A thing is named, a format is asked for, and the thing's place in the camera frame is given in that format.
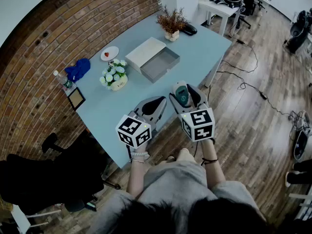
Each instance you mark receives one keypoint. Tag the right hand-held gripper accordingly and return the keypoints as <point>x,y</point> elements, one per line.
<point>198,124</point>

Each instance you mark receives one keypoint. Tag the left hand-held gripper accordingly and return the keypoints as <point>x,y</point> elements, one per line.
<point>132,133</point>

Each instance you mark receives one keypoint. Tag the grey drawer box container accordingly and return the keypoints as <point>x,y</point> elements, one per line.
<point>152,60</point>

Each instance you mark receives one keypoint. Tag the person's right forearm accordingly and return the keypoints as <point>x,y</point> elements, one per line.
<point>213,167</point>

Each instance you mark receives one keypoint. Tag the person's left forearm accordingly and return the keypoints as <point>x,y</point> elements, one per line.
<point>136,177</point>

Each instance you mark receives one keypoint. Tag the white flowers in white pot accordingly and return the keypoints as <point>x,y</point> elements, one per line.
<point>114,75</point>

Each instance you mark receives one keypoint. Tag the person's beige shoe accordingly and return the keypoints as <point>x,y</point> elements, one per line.
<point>185,154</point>

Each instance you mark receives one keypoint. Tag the black wrist band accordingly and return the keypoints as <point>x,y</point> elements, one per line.
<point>209,160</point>

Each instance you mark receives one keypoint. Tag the white plate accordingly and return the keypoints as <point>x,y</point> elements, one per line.
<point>111,50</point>

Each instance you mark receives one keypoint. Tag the black telephone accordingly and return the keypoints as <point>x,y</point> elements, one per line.
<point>189,29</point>

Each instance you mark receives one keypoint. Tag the black power adapter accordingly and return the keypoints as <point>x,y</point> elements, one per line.
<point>263,95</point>

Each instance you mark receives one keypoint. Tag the dried brown plant in pot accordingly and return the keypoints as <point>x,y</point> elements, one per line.
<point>171,23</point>

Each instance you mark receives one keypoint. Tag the person's grey clothing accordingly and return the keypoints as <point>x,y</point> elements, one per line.
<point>175,181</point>

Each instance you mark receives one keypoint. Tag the blue cloth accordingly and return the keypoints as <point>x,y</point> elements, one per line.
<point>78,69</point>

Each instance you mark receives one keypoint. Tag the clear plastic water bottle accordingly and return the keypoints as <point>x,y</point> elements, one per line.
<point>65,82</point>

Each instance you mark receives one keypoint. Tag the white desk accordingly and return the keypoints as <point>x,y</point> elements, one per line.
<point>219,10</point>

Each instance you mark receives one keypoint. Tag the round black and white device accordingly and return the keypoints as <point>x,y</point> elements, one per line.
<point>301,140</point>

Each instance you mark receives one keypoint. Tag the black swivel chair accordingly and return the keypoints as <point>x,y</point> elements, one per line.
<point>48,174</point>

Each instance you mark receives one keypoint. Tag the black machine on stand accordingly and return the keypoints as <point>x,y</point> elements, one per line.
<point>298,30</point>

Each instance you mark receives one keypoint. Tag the black picture frame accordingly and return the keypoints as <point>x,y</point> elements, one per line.
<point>76,98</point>

